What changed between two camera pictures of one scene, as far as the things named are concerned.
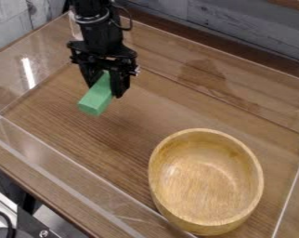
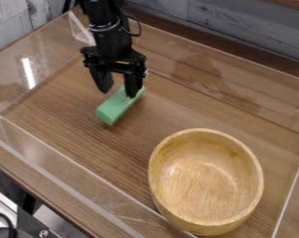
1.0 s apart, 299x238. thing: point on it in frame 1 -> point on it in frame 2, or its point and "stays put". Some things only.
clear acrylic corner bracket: [76, 30] stays put
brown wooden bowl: [206, 179] stays put
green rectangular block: [98, 99] -> [116, 105]
